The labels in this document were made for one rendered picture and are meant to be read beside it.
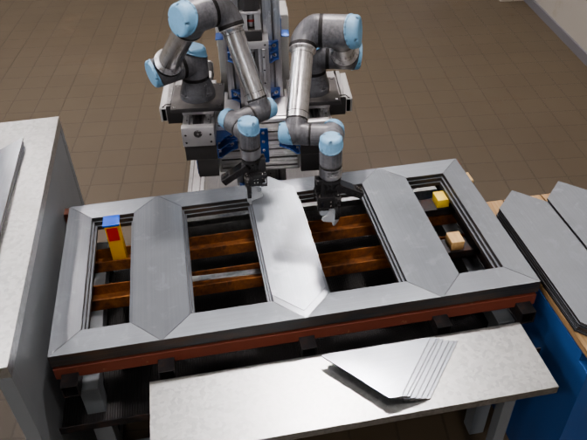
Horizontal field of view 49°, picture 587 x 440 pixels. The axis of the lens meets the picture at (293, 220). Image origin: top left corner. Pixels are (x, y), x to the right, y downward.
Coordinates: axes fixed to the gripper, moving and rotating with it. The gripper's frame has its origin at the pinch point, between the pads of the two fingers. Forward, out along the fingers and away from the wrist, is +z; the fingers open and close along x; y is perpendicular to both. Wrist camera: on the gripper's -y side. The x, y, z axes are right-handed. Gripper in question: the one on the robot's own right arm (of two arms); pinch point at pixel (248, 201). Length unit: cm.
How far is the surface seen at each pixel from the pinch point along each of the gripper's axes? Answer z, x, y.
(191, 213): 4.0, 2.1, -22.0
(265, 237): 0.7, -21.3, 3.2
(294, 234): 0.6, -22.1, 13.9
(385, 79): 87, 250, 136
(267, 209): 0.7, -6.0, 6.4
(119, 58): 88, 339, -75
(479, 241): 3, -37, 78
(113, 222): -2, -4, -50
